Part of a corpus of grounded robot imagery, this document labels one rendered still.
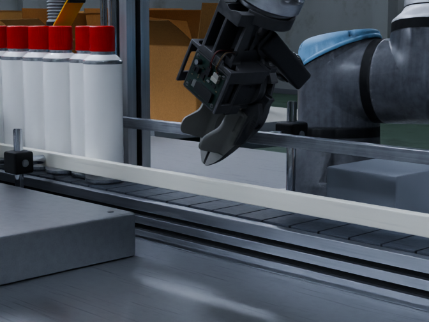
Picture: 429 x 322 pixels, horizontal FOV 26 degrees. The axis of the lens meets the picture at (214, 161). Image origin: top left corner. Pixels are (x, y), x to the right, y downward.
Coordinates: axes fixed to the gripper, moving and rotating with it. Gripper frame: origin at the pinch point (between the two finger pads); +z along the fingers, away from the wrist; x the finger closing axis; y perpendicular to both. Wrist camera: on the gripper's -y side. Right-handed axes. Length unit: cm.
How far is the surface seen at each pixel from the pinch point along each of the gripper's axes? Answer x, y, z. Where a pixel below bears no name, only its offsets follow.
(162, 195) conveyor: -2.5, 2.8, 7.7
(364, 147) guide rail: 16.0, -2.8, -12.0
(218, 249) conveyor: 10.6, 6.0, 4.6
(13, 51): -39.7, 2.1, 9.8
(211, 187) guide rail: 5.6, 5.1, 0.0
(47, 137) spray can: -25.6, 3.2, 15.1
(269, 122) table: -97, -144, 74
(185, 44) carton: -121, -120, 59
